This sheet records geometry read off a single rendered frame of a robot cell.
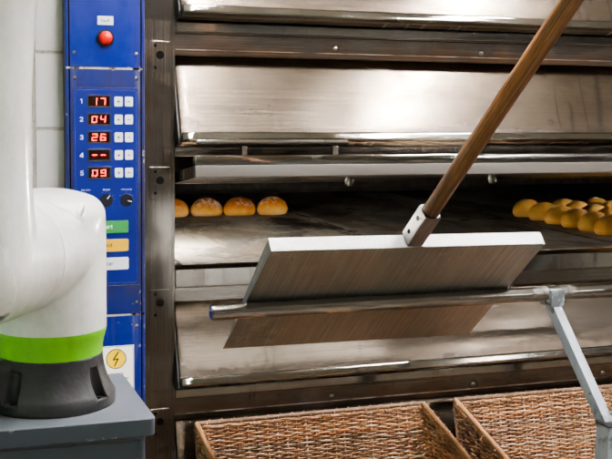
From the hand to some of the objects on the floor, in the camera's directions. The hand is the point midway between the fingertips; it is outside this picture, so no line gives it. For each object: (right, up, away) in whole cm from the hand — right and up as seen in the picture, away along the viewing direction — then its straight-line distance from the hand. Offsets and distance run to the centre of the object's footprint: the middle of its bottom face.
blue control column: (-124, -168, +210) cm, 295 cm away
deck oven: (-33, -165, +244) cm, 296 cm away
